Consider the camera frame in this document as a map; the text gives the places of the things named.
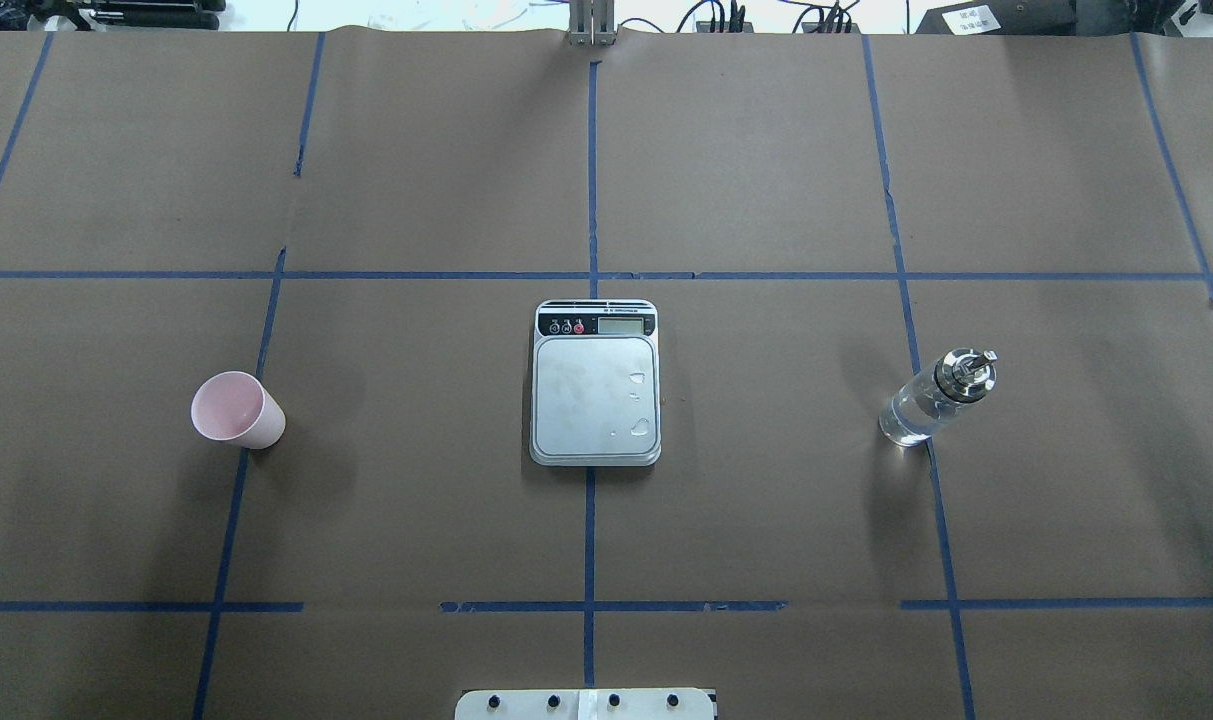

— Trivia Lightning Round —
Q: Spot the clear glass sauce bottle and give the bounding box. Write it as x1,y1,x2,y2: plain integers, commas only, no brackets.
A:
877,348,998,447

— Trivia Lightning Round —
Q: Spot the pink paper cup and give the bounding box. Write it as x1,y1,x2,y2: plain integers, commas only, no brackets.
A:
190,372,287,450

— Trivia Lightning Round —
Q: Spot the silver digital kitchen scale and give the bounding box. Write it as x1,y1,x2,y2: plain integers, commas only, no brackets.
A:
528,299,662,468

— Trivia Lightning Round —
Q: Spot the aluminium frame post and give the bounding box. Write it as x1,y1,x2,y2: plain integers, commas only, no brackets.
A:
565,0,617,47

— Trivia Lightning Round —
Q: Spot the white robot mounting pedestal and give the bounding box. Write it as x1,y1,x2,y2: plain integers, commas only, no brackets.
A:
454,687,719,719

